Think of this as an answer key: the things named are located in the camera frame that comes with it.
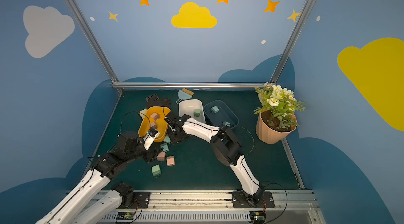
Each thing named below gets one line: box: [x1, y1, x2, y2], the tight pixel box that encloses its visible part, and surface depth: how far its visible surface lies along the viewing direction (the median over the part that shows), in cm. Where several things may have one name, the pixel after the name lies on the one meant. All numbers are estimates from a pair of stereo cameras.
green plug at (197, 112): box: [193, 108, 201, 117], surface depth 110 cm
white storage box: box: [178, 99, 206, 124], surface depth 112 cm
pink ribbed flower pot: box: [255, 111, 298, 145], surface depth 85 cm
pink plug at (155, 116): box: [150, 112, 160, 121], surface depth 106 cm
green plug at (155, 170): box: [151, 164, 162, 177], surface depth 84 cm
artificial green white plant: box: [254, 82, 307, 130], surface depth 78 cm
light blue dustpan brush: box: [175, 87, 195, 105], surface depth 122 cm
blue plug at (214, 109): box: [210, 105, 220, 115], surface depth 110 cm
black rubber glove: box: [145, 93, 172, 111], surface depth 117 cm
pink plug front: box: [166, 155, 176, 167], surface depth 87 cm
